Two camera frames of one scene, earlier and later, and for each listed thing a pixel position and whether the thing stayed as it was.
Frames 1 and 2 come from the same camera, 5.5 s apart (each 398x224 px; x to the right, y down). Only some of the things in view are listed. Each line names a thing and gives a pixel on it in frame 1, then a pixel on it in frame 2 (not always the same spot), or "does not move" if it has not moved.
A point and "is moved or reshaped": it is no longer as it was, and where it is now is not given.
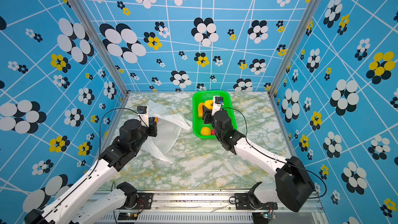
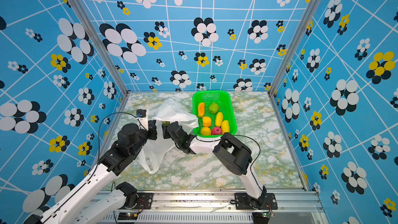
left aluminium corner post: (81, 10) does not move
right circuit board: (259, 218) does not move
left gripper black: (152, 126) does not move
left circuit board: (128, 216) does not move
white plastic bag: (169, 127) is moved or reshaped
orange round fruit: (209, 104) is moved or reshaped
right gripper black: (208, 116) → (166, 130)
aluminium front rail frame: (192, 208) does not move
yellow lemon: (205, 130) does not move
